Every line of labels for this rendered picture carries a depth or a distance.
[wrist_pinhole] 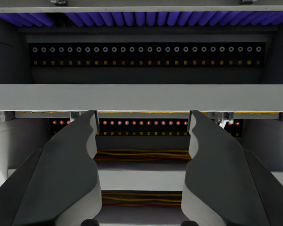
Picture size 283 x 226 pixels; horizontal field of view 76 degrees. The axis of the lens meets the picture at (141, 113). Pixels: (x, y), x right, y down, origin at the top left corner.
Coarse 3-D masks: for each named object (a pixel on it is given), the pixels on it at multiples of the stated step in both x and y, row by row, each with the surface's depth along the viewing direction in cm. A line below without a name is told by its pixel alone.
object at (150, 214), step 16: (112, 192) 65; (112, 208) 61; (128, 208) 61; (144, 208) 61; (160, 208) 61; (176, 208) 61; (112, 224) 49; (128, 224) 49; (144, 224) 49; (160, 224) 49; (176, 224) 49
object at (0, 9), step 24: (0, 0) 28; (24, 0) 28; (48, 0) 28; (72, 0) 27; (96, 0) 27; (120, 0) 27; (144, 0) 27; (168, 0) 27; (192, 0) 27; (216, 0) 27; (264, 0) 27
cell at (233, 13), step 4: (228, 12) 32; (232, 12) 31; (236, 12) 30; (224, 16) 33; (228, 16) 32; (232, 16) 32; (220, 20) 35; (224, 20) 34; (228, 20) 33; (220, 24) 36; (224, 24) 35
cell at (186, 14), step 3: (183, 12) 31; (186, 12) 30; (189, 12) 30; (180, 15) 33; (183, 15) 32; (186, 15) 31; (189, 15) 32; (177, 18) 36; (180, 18) 34; (183, 18) 33; (186, 18) 33; (177, 21) 36; (180, 21) 34; (183, 21) 34; (186, 21) 35; (180, 24) 36; (183, 24) 36
